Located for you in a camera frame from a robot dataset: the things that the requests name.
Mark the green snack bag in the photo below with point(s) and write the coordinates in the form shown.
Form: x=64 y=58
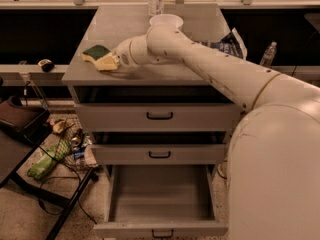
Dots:
x=49 y=159

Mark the black tape measure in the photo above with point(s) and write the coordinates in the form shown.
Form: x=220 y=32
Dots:
x=46 y=65

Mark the white ceramic bowl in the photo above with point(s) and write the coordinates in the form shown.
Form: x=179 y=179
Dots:
x=171 y=19

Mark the grey top drawer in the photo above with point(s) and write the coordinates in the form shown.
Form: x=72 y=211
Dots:
x=157 y=117

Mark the dark blue chip bag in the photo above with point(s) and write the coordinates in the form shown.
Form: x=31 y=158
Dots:
x=231 y=44

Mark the grey middle drawer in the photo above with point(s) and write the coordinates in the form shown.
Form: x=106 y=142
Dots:
x=159 y=154

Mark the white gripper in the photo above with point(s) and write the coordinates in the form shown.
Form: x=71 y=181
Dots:
x=123 y=55

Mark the grey open bottom drawer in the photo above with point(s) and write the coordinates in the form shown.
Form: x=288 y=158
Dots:
x=160 y=201

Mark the green and yellow sponge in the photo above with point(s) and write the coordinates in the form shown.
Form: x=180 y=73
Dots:
x=94 y=53

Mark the wire basket of items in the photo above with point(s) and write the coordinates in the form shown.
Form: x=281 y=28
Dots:
x=74 y=143

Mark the grey drawer cabinet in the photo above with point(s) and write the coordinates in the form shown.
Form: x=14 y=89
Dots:
x=163 y=83

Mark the clear plastic water bottle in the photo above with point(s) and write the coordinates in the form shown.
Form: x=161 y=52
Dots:
x=269 y=55

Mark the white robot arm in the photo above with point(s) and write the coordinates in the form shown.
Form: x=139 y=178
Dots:
x=274 y=154

